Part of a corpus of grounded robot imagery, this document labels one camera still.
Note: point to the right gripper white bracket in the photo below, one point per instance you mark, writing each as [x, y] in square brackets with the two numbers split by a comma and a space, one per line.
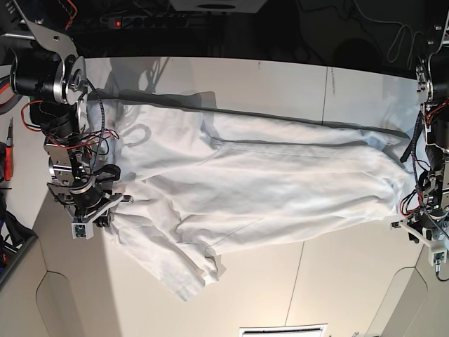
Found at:
[91, 206]

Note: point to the white t-shirt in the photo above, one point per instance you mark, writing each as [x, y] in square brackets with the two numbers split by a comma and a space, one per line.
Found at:
[208, 183]

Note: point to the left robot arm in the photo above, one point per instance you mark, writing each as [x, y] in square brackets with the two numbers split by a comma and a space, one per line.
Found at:
[425, 209]

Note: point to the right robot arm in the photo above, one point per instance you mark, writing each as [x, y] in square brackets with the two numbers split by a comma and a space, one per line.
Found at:
[49, 71]

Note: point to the dark bag at edge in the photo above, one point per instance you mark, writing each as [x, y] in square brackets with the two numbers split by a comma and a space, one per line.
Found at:
[16, 240]

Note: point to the white vent panel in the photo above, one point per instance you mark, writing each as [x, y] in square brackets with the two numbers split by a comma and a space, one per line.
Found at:
[317, 330]

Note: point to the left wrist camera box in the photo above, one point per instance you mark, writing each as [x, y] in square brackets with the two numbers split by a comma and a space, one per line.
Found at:
[437, 257]

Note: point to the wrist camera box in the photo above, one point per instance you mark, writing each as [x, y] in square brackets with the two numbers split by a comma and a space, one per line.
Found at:
[437, 257]
[82, 230]

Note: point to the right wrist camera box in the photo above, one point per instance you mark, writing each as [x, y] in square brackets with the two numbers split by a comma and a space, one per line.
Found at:
[82, 230]

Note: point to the red handled screwdriver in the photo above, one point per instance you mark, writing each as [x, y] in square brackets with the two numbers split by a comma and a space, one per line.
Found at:
[8, 166]

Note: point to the red handled pliers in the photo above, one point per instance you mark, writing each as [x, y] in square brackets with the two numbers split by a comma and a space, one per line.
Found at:
[8, 98]

